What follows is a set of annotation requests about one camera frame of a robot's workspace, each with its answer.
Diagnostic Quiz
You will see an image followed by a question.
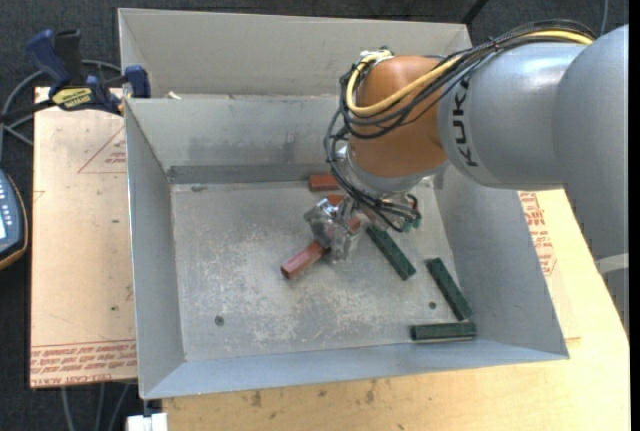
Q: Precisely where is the red-brown block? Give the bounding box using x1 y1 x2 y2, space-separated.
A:
279 216 362 281
307 174 338 193

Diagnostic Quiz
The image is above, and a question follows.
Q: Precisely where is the dark green flat block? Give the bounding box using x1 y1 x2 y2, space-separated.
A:
365 225 418 282
410 320 478 343
424 257 474 323

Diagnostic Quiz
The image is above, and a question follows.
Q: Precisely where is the brown cardboard board, red print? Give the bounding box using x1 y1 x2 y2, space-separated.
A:
29 86 584 390

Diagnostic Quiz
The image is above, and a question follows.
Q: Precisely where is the grey metal bin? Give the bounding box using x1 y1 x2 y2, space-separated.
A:
117 7 571 401

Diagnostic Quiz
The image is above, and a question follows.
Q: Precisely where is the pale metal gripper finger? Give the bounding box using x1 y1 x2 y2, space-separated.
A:
303 198 335 248
327 224 362 266

